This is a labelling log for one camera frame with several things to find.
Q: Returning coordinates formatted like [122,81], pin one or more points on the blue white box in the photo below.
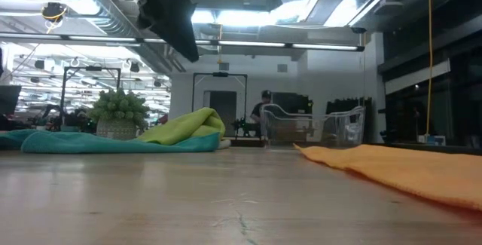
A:
[437,140]

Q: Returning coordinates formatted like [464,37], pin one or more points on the teal microfiber towel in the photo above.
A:
[94,143]

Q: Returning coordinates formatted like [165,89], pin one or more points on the green artificial potted plant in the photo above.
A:
[118,109]

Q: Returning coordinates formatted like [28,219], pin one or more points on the black background rig frame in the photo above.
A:
[92,68]
[220,74]

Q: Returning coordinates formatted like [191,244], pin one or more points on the black aluminium table frame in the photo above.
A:
[433,149]

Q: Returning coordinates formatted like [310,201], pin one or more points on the lime green microfiber towel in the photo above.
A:
[184,126]

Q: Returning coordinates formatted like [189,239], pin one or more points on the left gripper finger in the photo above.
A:
[180,30]

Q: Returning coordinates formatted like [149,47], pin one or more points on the clear plastic bin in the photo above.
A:
[339,128]

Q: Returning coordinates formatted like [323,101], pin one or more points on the black background monitor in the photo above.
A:
[9,100]

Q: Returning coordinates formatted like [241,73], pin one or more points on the long ceiling light bar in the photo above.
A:
[252,43]

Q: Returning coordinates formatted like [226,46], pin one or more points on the orange microfiber towel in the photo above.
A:
[414,173]

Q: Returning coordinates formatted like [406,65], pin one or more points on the silver ventilation duct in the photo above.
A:
[113,11]

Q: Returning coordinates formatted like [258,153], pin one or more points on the person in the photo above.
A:
[260,111]

